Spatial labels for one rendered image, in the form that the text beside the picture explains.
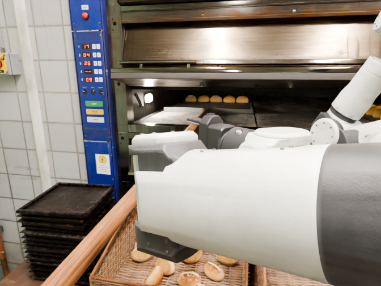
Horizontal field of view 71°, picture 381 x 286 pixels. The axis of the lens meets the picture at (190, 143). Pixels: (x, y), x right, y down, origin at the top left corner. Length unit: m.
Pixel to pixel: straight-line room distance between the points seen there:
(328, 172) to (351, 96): 0.55
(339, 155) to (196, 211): 0.10
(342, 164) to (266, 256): 0.07
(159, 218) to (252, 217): 0.09
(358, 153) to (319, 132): 0.53
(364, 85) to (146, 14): 0.91
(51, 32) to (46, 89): 0.27
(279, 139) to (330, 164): 0.26
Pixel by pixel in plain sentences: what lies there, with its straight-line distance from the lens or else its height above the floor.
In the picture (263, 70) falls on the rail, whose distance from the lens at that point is 1.05.
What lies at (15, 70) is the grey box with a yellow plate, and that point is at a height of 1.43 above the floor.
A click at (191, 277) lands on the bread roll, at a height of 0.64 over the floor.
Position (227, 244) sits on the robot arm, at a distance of 0.20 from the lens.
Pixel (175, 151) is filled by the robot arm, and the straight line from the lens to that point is 0.24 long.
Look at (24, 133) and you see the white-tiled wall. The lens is 1.68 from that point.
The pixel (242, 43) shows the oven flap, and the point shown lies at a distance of 1.20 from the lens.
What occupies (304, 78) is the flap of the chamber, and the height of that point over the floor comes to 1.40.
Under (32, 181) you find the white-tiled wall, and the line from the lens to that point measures 1.76.
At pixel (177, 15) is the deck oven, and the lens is 1.25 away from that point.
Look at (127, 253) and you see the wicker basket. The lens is 1.37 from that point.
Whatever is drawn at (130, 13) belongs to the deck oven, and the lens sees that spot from 1.32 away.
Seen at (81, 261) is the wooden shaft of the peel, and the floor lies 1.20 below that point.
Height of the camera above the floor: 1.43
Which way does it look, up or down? 15 degrees down
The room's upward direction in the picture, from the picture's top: straight up
